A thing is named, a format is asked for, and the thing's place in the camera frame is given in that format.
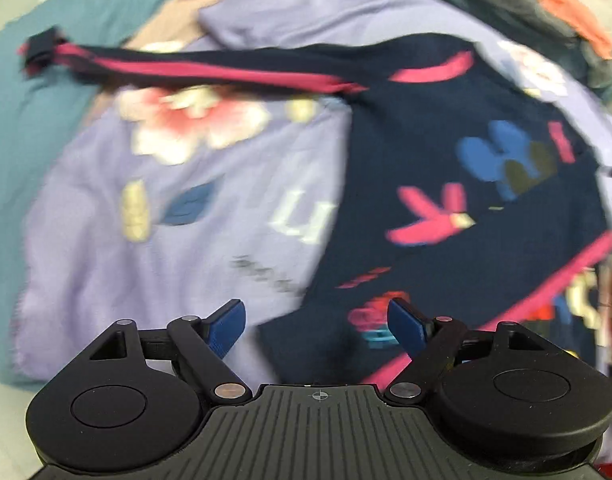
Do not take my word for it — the navy cartoon print shirt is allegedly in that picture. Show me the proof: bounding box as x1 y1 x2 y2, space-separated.
18 27 612 386

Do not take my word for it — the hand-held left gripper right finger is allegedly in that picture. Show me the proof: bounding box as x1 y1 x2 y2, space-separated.
384 297 549 405

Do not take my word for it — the purple floral bedsheet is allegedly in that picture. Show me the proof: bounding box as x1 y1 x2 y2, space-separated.
11 0 612 381

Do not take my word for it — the teal blanket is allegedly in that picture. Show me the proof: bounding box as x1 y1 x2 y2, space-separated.
0 0 247 386

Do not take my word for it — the beige cloth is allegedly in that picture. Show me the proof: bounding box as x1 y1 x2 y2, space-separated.
83 0 267 111

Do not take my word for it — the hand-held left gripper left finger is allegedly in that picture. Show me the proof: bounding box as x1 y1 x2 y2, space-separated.
88 298 253 406

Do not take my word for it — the orange cloth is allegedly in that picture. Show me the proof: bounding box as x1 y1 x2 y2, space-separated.
536 0 612 60

